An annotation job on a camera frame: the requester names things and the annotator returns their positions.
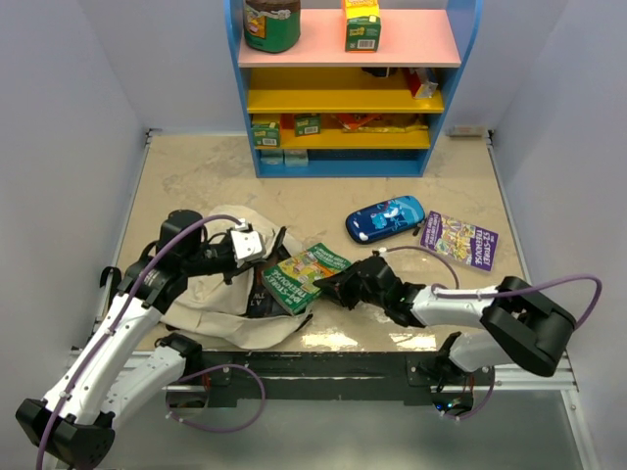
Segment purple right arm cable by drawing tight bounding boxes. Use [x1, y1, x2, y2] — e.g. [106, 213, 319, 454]
[376, 244, 603, 422]

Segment light blue box left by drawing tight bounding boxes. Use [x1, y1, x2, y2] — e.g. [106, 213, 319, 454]
[260, 149, 284, 165]

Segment beige canvas backpack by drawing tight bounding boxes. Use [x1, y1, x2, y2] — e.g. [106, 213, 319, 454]
[99, 204, 314, 352]

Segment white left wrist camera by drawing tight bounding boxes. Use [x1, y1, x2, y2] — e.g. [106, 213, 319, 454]
[229, 219, 266, 267]

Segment dark Tale of Two Cities book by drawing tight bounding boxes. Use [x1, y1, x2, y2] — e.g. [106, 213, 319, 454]
[244, 272, 291, 319]

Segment orange yellow snack packets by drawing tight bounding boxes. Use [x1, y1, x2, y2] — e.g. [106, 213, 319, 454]
[332, 114, 428, 133]

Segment green box lower left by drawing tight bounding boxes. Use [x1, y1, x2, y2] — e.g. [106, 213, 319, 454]
[251, 119, 281, 148]

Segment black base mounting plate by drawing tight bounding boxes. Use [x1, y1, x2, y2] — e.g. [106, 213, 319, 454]
[144, 350, 495, 408]

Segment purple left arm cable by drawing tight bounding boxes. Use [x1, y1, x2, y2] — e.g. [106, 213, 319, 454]
[34, 213, 267, 470]

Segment light blue box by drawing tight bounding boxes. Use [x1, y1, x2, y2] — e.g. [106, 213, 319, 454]
[260, 149, 284, 165]
[283, 149, 309, 166]

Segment green box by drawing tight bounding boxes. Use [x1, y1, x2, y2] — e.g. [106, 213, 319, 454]
[293, 114, 322, 137]
[251, 119, 281, 148]

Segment light blue box right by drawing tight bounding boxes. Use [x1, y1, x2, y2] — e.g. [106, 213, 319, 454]
[283, 149, 309, 166]

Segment green box lower middle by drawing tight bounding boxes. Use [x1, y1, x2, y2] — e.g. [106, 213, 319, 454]
[293, 114, 322, 137]

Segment red white box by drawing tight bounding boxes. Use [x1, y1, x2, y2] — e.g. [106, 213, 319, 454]
[403, 68, 438, 99]

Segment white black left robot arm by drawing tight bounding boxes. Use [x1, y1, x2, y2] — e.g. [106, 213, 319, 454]
[16, 210, 265, 469]

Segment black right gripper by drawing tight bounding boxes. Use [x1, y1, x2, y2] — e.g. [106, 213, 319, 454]
[314, 264, 387, 311]

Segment purple Treehouse book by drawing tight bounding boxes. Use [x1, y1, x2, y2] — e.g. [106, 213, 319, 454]
[420, 211, 499, 272]

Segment green yellow carton top shelf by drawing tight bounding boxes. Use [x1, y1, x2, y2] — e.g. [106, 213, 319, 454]
[341, 0, 381, 52]

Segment blue colourful shelf unit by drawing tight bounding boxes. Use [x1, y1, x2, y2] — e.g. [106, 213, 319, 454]
[223, 1, 484, 178]

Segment blue pencil case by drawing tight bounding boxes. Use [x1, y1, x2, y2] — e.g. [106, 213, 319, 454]
[345, 195, 426, 245]

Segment aluminium frame rail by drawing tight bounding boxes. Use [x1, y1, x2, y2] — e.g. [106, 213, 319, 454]
[36, 126, 600, 470]

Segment small white pink eraser box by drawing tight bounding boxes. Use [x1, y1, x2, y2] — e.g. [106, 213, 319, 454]
[446, 125, 489, 138]

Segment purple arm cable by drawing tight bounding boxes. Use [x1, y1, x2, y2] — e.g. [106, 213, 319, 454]
[376, 244, 603, 422]
[34, 213, 267, 470]

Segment green brown jar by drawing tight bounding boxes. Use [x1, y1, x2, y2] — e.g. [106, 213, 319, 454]
[243, 0, 301, 54]

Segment green Treehouse book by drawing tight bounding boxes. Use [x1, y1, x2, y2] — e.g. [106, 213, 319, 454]
[262, 243, 352, 315]

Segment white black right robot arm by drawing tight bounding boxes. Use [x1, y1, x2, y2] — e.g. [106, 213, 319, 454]
[314, 256, 576, 385]

